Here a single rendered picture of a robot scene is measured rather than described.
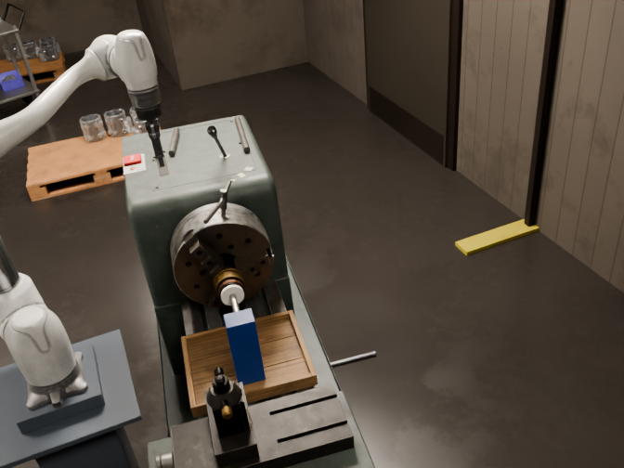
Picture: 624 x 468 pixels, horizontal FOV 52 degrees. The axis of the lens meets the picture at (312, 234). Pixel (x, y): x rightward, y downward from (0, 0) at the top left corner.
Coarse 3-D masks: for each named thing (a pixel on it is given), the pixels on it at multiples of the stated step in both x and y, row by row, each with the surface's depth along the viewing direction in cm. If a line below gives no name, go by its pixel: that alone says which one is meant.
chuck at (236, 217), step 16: (192, 224) 193; (208, 224) 190; (224, 224) 190; (240, 224) 192; (256, 224) 198; (176, 240) 195; (208, 240) 192; (224, 240) 193; (240, 240) 195; (256, 240) 196; (176, 256) 192; (192, 256) 193; (272, 256) 201; (176, 272) 195; (192, 272) 196; (208, 272) 198; (192, 288) 200; (208, 288) 201; (256, 288) 206; (224, 304) 206
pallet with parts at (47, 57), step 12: (12, 48) 710; (24, 48) 714; (36, 48) 722; (48, 48) 701; (0, 60) 728; (36, 60) 715; (48, 60) 708; (60, 60) 707; (0, 72) 691; (24, 72) 683; (36, 72) 684; (60, 72) 692
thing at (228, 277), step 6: (222, 270) 189; (228, 270) 189; (234, 270) 190; (216, 276) 189; (222, 276) 188; (228, 276) 187; (234, 276) 187; (240, 276) 190; (216, 282) 188; (222, 282) 187; (228, 282) 185; (234, 282) 185; (240, 282) 187; (216, 288) 188; (222, 288) 185
